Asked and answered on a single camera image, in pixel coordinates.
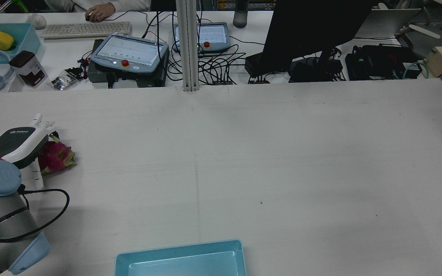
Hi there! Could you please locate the black equipment bag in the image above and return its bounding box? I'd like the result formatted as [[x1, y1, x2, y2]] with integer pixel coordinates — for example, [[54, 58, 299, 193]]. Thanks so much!
[[345, 45, 423, 81]]

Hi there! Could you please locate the bystander white sleeve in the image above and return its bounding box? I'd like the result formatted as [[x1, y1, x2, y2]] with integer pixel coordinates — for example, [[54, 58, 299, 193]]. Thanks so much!
[[45, 0, 152, 13]]

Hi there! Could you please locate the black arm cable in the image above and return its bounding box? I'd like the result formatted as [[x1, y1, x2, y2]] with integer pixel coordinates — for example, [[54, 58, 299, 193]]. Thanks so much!
[[0, 184, 70, 243]]

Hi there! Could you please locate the bystander bare hand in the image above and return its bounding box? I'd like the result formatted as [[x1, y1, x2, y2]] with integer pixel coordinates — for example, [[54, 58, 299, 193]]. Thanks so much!
[[85, 2, 116, 23]]

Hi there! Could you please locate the large grey teach pendant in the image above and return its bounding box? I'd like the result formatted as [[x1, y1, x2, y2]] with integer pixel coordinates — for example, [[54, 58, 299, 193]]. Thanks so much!
[[90, 33, 170, 74]]

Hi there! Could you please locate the yellow bell pepper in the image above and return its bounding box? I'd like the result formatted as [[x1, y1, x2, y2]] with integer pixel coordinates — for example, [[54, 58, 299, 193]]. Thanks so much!
[[0, 30, 15, 51]]

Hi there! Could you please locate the small grey teach pendant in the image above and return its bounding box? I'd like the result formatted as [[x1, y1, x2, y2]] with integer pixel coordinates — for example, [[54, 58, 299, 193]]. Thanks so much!
[[173, 22, 231, 53]]

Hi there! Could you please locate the beige computer keyboard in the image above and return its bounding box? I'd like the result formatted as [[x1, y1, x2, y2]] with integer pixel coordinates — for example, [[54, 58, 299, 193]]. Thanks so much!
[[40, 21, 132, 40]]

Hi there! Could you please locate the white laptop lid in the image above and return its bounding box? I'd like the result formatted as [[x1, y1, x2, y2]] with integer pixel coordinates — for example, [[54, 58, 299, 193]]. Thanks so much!
[[353, 8, 423, 39]]

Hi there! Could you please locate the white round mouse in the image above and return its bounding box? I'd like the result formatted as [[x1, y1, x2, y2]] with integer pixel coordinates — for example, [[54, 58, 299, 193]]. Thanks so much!
[[28, 15, 47, 30]]

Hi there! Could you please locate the grey office chair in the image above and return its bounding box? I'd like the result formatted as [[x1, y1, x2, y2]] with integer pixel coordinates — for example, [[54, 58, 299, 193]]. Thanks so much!
[[396, 8, 442, 59]]

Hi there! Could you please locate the light blue plastic bin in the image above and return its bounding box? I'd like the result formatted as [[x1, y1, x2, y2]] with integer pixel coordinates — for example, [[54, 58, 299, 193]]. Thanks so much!
[[114, 239, 247, 276]]

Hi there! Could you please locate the grey drink bottle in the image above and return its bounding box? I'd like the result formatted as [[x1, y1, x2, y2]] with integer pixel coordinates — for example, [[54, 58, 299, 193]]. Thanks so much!
[[233, 0, 249, 28]]

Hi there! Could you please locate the silver aluminium profile post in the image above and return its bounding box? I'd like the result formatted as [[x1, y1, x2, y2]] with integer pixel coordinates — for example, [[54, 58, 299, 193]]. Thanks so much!
[[176, 0, 200, 92]]

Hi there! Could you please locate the teal coiled cable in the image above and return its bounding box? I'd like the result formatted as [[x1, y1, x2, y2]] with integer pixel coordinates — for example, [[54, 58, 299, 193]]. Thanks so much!
[[403, 61, 431, 80]]

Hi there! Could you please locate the black box under pendant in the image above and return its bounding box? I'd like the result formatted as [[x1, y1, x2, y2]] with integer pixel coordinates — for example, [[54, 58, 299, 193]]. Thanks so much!
[[87, 39, 169, 88]]

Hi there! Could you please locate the light blue storage tray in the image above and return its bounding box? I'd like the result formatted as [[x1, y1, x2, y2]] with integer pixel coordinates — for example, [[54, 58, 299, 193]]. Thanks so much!
[[0, 23, 41, 64]]

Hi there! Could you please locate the black desk cable bundle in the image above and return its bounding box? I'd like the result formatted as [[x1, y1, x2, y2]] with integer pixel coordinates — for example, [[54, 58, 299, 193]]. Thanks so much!
[[142, 11, 266, 85]]

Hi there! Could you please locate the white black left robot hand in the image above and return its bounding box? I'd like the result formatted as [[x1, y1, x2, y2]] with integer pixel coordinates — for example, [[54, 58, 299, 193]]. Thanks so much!
[[0, 114, 56, 189]]

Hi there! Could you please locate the dark red white container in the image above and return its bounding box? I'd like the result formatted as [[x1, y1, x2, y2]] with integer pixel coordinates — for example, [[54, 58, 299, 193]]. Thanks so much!
[[9, 51, 49, 88]]

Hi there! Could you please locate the silver foil packet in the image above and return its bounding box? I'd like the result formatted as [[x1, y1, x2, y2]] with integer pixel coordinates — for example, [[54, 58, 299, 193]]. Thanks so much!
[[51, 73, 78, 91]]

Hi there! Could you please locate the black computer monitor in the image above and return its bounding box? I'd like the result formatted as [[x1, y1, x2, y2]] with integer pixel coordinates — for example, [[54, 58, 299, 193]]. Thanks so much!
[[261, 0, 375, 73]]

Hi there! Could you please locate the pink dragon fruit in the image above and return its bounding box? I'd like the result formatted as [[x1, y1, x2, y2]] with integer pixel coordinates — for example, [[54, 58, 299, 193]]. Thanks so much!
[[38, 132, 76, 176]]

